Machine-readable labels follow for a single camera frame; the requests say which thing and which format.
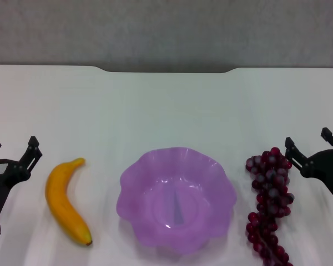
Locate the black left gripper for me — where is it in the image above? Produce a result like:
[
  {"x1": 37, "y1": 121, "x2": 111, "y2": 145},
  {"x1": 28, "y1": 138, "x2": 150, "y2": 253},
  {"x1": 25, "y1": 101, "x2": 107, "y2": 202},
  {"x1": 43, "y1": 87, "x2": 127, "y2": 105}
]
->
[{"x1": 0, "y1": 135, "x2": 43, "y2": 220}]

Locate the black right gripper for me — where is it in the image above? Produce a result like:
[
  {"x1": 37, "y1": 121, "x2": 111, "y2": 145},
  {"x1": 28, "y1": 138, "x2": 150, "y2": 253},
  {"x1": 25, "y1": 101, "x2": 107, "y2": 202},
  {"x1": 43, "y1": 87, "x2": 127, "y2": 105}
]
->
[{"x1": 284, "y1": 127, "x2": 333, "y2": 213}]

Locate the dark red grape bunch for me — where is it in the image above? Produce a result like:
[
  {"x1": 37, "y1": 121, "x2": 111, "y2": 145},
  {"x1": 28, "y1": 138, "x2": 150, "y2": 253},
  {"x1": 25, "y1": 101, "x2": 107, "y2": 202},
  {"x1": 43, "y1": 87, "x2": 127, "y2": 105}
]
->
[{"x1": 245, "y1": 147, "x2": 296, "y2": 266}]

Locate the yellow banana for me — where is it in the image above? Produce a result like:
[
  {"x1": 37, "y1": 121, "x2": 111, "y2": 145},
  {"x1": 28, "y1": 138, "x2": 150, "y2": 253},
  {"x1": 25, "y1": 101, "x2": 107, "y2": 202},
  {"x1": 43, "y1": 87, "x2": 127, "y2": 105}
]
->
[{"x1": 45, "y1": 157, "x2": 94, "y2": 247}]

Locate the purple wavy plastic bowl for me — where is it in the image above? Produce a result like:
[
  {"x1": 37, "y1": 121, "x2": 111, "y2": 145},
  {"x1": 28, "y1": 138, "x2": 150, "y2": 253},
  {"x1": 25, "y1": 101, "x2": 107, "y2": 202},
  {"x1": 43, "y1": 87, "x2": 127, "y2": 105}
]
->
[{"x1": 115, "y1": 146, "x2": 238, "y2": 255}]

